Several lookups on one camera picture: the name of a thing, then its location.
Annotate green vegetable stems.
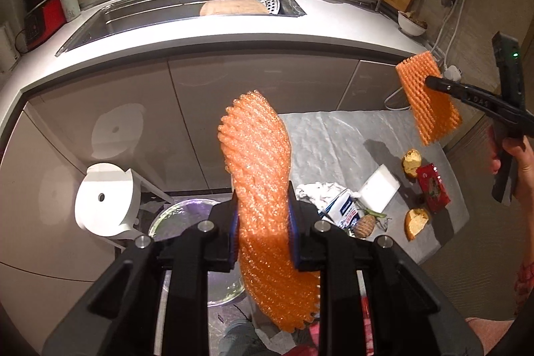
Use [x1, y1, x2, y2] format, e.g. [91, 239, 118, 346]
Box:
[356, 206, 390, 232]

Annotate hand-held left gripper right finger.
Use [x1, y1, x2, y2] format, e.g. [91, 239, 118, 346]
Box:
[287, 200, 485, 356]

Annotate large orange foam net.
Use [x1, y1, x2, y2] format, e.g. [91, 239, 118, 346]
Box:
[217, 90, 322, 334]

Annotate white cup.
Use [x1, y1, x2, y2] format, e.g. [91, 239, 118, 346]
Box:
[59, 0, 81, 23]

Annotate round waste bin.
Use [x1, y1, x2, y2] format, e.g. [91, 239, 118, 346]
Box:
[148, 200, 251, 307]

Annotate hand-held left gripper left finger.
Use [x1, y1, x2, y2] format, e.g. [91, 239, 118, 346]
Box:
[42, 200, 241, 356]

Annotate white power strip cable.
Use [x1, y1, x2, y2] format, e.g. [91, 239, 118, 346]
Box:
[430, 0, 478, 60]

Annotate bread piece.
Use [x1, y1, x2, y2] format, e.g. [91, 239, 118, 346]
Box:
[404, 208, 430, 242]
[401, 148, 420, 177]

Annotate white sponge block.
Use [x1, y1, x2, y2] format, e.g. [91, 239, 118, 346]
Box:
[359, 164, 400, 212]

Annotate blue snack packet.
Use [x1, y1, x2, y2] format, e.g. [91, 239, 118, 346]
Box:
[319, 189, 361, 229]

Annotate beige kitchen cabinet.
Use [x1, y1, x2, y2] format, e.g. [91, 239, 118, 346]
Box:
[0, 56, 418, 286]

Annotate person's red patterned clothing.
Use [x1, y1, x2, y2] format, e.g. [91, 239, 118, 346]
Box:
[514, 260, 534, 313]

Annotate beige dishcloth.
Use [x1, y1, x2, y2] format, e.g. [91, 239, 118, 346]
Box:
[199, 0, 270, 17]

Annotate person's right hand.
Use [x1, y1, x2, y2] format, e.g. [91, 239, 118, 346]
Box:
[490, 137, 534, 199]

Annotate stainless steel sink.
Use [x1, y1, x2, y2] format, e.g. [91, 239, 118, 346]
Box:
[56, 0, 307, 56]

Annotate crumpled white tissue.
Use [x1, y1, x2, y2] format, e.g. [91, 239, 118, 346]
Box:
[296, 182, 361, 211]

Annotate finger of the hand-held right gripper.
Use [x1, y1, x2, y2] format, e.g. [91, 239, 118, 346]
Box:
[425, 75, 508, 120]

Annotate grey table cover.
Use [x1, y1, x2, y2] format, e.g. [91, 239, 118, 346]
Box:
[277, 110, 472, 257]

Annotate small orange foam net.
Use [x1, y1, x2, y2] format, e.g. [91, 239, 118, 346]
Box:
[395, 51, 463, 147]

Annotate white bowl with food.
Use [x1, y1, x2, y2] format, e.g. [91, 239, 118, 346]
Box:
[397, 11, 429, 37]

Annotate red blender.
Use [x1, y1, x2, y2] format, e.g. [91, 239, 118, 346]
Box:
[17, 0, 67, 52]

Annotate person's right leg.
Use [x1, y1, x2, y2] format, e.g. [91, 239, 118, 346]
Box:
[465, 316, 517, 356]

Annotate white stool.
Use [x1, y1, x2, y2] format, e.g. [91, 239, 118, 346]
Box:
[74, 163, 176, 252]

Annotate white appliance cable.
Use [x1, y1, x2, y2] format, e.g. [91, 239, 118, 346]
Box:
[383, 87, 414, 111]

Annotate red snack packet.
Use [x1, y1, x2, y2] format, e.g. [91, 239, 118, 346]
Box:
[416, 163, 452, 214]

